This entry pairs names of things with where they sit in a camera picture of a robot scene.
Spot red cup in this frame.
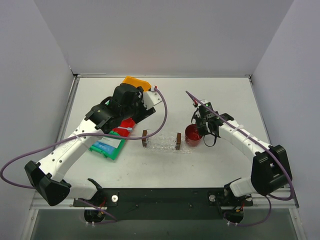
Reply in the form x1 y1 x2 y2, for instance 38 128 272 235
184 124 202 147

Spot white toothbrush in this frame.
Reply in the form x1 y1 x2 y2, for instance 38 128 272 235
115 126 133 132

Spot clear glass tray wooden handles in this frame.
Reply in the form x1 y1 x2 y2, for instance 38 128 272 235
141 131 195 154

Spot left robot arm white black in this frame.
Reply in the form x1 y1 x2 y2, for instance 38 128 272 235
24 83 159 206

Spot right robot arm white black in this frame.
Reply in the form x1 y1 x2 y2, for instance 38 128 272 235
191 100 295 201

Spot white toothpaste tube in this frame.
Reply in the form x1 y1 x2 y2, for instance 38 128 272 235
99 137 122 149

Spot blue toothpaste box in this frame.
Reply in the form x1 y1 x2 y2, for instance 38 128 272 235
90 141 115 158

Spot red plastic bin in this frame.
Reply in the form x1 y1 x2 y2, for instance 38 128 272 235
112 118 136 137

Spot yellow plastic bin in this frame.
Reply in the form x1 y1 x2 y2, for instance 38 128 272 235
122 76 152 92

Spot green plastic bin lower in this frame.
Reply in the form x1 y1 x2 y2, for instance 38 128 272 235
89 137 125 161

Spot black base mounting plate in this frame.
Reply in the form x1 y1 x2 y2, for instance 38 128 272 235
73 187 253 221

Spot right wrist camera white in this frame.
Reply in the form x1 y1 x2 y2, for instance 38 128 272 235
191 100 205 121

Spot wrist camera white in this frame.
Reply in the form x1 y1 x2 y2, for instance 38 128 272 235
142 85 163 110
191 100 205 121

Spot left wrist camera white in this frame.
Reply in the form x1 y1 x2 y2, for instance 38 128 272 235
142 85 163 110

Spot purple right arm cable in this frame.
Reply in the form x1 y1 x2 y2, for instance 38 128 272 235
185 90 296 227

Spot aluminium frame rail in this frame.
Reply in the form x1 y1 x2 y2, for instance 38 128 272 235
29 193 298 210

